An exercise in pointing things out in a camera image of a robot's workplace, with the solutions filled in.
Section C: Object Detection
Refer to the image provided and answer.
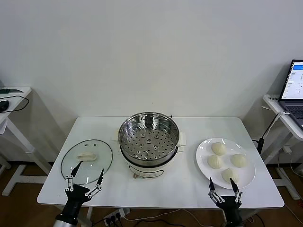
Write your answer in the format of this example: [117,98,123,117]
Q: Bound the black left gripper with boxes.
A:
[56,160,105,224]

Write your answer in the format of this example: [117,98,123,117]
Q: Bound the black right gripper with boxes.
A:
[208,177,244,227]

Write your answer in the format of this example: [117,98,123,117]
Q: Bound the white steamed baozi bun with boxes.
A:
[211,141,227,157]
[221,167,239,184]
[207,155,223,170]
[231,153,248,168]

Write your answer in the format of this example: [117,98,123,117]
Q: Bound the round glass pot lid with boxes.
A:
[61,139,114,185]

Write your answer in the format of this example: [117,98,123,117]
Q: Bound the stainless steel steamer basket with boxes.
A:
[118,111,180,166]

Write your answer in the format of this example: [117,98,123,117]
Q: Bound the white round plate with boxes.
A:
[196,137,257,190]

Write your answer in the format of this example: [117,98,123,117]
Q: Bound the white power strip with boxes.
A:
[103,208,131,226]

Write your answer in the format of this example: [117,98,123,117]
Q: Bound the white side table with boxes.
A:
[0,86,52,196]
[262,94,303,201]

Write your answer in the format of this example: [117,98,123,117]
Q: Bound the dark green flat object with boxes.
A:
[0,87,24,93]

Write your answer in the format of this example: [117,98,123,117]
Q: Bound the grey open laptop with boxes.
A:
[278,59,303,131]

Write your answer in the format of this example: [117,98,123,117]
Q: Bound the black clamp bracket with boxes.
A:
[252,136,265,155]

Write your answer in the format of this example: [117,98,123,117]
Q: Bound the black floor cable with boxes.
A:
[131,219,183,227]

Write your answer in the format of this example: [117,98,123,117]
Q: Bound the white floor cable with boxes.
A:
[123,209,224,221]

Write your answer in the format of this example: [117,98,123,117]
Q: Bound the thin black cable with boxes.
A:
[0,95,30,114]

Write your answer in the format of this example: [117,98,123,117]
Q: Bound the white laptop cable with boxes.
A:
[261,110,291,139]

